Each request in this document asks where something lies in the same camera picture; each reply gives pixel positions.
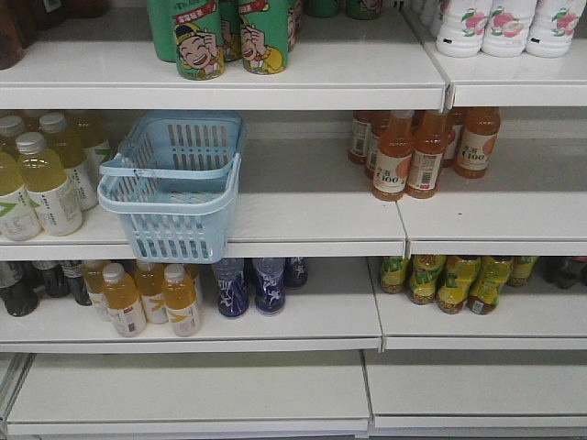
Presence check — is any green cartoon tea bottle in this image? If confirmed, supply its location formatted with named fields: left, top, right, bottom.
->
left=238, top=0, right=289, bottom=75
left=169, top=0, right=225, bottom=81

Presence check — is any dark drink bottle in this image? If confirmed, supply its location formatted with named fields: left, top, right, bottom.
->
left=60, top=260, right=92, bottom=306
left=31, top=260, right=70, bottom=298
left=1, top=261, right=39, bottom=317

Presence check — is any white peach drink bottle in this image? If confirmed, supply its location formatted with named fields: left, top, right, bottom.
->
left=482, top=0, right=537, bottom=58
left=525, top=0, right=586, bottom=58
left=436, top=0, right=493, bottom=58

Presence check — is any pale yellow drink bottle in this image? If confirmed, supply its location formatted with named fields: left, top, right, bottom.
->
left=1, top=151, right=41, bottom=241
left=39, top=112, right=98, bottom=211
left=16, top=132, right=83, bottom=237

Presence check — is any orange C100 juice bottle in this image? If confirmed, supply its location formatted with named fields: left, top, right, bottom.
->
left=404, top=110, right=448, bottom=199
left=454, top=106, right=501, bottom=179
left=371, top=110, right=415, bottom=202

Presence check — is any light blue plastic basket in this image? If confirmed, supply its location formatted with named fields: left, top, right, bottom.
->
left=98, top=110, right=247, bottom=264

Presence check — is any white store shelving unit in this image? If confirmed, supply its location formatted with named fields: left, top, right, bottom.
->
left=1, top=1, right=586, bottom=439

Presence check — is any yellow lemon tea bottle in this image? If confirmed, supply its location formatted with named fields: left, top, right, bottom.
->
left=437, top=255, right=482, bottom=314
left=409, top=254, right=447, bottom=305
left=380, top=257, right=409, bottom=294
left=467, top=256, right=513, bottom=314

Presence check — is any blue sports drink bottle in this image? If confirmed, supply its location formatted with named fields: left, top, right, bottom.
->
left=212, top=258, right=249, bottom=318
left=252, top=258, right=285, bottom=314

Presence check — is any orange vitamin drink bottle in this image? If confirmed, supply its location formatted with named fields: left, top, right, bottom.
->
left=162, top=264, right=202, bottom=337
left=83, top=259, right=111, bottom=322
left=103, top=263, right=147, bottom=337
left=134, top=259, right=168, bottom=325

